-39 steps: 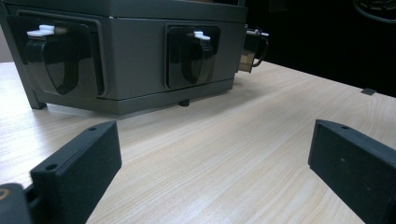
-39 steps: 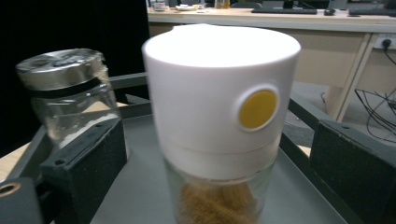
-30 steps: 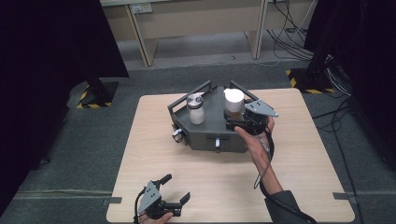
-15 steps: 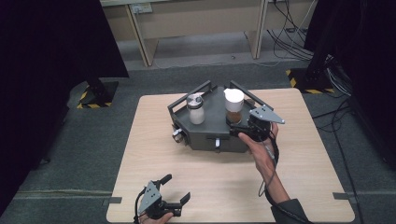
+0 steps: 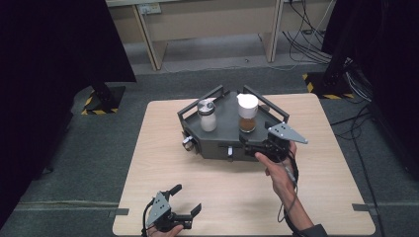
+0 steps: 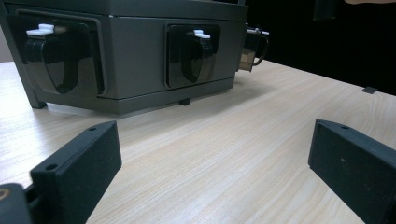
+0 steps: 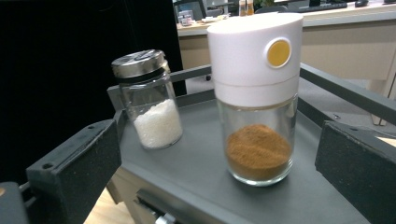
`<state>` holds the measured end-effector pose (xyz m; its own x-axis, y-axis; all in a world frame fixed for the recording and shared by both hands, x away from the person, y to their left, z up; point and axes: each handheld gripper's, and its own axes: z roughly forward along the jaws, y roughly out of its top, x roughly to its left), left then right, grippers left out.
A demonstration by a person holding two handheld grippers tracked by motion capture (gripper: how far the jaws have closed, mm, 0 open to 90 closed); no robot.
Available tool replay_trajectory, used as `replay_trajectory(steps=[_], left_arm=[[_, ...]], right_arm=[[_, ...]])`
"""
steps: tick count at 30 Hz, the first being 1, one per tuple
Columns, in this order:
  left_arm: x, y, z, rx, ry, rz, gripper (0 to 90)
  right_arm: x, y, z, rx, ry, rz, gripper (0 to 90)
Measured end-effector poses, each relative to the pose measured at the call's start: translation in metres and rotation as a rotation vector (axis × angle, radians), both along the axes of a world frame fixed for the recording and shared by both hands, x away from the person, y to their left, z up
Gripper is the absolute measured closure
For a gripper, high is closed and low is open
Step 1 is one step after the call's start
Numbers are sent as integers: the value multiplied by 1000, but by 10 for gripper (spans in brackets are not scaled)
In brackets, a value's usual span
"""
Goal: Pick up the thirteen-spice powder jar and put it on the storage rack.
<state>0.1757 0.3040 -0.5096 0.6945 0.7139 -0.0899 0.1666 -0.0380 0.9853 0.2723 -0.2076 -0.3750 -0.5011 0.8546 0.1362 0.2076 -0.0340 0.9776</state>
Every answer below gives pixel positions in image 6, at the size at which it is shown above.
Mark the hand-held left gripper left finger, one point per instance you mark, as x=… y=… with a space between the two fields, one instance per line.
x=77 y=174

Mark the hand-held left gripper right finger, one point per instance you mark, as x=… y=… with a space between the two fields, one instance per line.
x=351 y=168

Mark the grey tape piece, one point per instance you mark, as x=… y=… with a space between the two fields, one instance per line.
x=370 y=90

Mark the black curtain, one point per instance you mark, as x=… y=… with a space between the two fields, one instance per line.
x=327 y=46

